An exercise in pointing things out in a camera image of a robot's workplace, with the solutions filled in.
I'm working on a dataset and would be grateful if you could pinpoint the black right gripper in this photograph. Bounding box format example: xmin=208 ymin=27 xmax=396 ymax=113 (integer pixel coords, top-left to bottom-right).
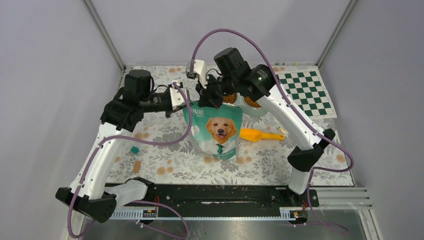
xmin=197 ymin=72 xmax=239 ymax=109

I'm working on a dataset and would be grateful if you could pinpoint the teal pet food bag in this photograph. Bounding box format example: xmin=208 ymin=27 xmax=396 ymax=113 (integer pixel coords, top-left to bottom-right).
xmin=187 ymin=101 xmax=243 ymax=161

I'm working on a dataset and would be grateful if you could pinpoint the yellow plastic scoop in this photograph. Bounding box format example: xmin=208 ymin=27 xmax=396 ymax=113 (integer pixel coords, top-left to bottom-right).
xmin=239 ymin=128 xmax=285 ymax=142

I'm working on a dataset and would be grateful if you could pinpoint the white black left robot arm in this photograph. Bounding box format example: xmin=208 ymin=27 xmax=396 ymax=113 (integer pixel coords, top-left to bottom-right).
xmin=55 ymin=69 xmax=190 ymax=223

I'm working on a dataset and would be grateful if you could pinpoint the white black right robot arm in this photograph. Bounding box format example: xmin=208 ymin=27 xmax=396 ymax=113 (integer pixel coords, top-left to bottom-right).
xmin=186 ymin=47 xmax=336 ymax=206

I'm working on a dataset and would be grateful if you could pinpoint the mint double pet bowl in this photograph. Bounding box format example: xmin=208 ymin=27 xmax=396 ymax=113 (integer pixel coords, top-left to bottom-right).
xmin=223 ymin=93 xmax=268 ymax=118

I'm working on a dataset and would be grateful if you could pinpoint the floral table mat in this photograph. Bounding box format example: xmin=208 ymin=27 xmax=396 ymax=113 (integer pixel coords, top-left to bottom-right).
xmin=107 ymin=66 xmax=338 ymax=186

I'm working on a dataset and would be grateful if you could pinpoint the small teal cube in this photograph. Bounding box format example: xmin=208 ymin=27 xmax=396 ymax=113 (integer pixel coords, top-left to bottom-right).
xmin=130 ymin=146 xmax=140 ymax=155

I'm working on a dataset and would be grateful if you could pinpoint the small tan wooden block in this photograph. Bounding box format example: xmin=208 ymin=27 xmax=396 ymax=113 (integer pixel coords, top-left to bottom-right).
xmin=132 ymin=160 xmax=142 ymax=173

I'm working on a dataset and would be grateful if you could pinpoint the small cream crumb piece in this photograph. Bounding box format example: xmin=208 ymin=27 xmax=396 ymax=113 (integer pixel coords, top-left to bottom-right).
xmin=277 ymin=126 xmax=287 ymax=135

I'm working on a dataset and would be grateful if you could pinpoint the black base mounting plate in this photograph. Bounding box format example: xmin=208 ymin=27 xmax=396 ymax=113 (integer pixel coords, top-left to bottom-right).
xmin=123 ymin=184 xmax=320 ymax=218

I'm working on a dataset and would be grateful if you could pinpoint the green white checkerboard mat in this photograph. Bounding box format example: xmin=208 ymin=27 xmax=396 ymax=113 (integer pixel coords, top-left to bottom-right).
xmin=277 ymin=70 xmax=337 ymax=120

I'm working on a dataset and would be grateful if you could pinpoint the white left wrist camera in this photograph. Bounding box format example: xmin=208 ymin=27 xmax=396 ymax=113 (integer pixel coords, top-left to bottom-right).
xmin=169 ymin=81 xmax=190 ymax=111

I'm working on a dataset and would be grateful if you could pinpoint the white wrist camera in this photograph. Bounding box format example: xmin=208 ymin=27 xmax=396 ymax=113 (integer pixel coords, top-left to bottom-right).
xmin=185 ymin=59 xmax=208 ymax=89
xmin=169 ymin=81 xmax=190 ymax=111

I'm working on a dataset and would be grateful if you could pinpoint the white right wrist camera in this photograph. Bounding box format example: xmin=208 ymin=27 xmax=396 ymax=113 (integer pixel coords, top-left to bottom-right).
xmin=185 ymin=59 xmax=208 ymax=89

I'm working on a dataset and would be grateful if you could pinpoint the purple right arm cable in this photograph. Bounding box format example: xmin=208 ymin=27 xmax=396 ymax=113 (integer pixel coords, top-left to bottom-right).
xmin=188 ymin=28 xmax=355 ymax=236

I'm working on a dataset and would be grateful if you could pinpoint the white slotted cable duct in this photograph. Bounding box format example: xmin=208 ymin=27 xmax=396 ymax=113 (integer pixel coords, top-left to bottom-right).
xmin=110 ymin=207 xmax=308 ymax=221

